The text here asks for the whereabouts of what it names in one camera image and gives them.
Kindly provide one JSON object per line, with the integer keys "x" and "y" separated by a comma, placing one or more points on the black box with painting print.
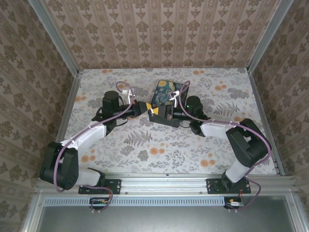
{"x": 164, "y": 94}

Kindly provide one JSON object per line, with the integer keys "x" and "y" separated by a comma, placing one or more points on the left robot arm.
{"x": 87, "y": 135}

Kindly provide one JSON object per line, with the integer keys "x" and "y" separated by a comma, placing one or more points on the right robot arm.
{"x": 251, "y": 149}

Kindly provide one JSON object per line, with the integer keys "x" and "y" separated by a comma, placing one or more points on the floral table cloth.
{"x": 157, "y": 149}

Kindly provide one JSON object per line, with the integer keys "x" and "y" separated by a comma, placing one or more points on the small controller board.
{"x": 99, "y": 202}
{"x": 234, "y": 203}

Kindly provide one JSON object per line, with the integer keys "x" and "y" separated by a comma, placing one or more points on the grey metal panel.
{"x": 157, "y": 220}

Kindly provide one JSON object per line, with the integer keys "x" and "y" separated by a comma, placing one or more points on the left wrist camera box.
{"x": 130, "y": 95}

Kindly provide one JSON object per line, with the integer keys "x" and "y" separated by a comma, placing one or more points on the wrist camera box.
{"x": 174, "y": 96}
{"x": 130, "y": 95}

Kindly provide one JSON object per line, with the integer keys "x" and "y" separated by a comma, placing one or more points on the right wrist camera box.
{"x": 174, "y": 96}

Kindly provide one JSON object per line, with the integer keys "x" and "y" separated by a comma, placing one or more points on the aluminium frame side rail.
{"x": 72, "y": 96}
{"x": 263, "y": 108}

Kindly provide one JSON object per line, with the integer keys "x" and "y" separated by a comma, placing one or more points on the aluminium frame cross rail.
{"x": 164, "y": 183}

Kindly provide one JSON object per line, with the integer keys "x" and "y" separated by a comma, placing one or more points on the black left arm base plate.
{"x": 113, "y": 186}

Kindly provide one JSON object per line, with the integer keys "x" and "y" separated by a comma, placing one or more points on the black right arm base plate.
{"x": 213, "y": 186}

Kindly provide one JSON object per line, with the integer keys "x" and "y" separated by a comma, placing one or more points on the aluminium frame post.
{"x": 268, "y": 36}
{"x": 55, "y": 41}

